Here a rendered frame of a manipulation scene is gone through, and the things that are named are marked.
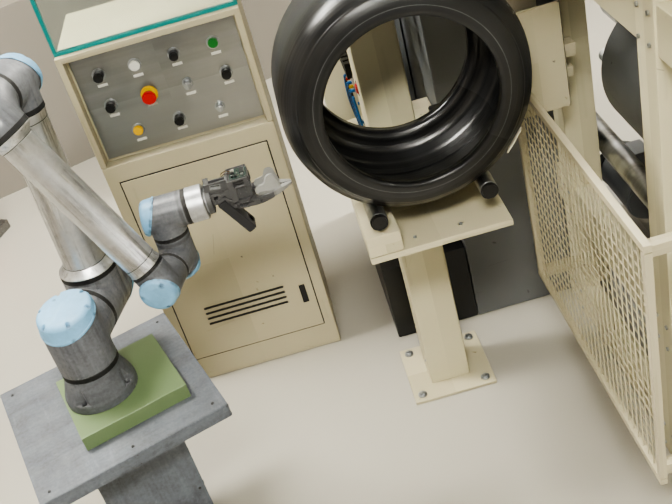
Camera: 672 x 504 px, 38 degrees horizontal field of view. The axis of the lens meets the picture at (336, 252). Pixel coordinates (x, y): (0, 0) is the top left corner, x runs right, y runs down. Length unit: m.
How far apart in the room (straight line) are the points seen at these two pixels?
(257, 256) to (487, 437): 0.95
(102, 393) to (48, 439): 0.20
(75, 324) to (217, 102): 0.92
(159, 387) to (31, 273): 2.13
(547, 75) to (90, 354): 1.37
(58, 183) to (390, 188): 0.76
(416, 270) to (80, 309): 1.03
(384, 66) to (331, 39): 0.48
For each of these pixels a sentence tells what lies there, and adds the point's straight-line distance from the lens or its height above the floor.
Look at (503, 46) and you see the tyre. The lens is 2.25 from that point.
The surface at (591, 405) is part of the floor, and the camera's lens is 3.09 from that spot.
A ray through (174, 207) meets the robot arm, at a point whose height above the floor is 1.06.
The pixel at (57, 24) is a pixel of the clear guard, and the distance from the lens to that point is 2.94.
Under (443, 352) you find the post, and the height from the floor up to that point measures 0.12.
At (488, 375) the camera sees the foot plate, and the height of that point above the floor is 0.02.
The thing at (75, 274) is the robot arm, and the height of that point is 0.92.
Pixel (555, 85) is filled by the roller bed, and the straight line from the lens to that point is 2.69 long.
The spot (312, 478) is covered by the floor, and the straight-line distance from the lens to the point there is 3.06.
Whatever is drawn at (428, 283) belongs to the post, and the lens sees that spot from 2.98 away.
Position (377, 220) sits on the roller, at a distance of 2.38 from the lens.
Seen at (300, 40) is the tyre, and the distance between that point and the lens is 2.18.
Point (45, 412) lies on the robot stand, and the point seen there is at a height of 0.60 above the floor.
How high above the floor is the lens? 2.19
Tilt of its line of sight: 34 degrees down
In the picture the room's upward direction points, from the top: 16 degrees counter-clockwise
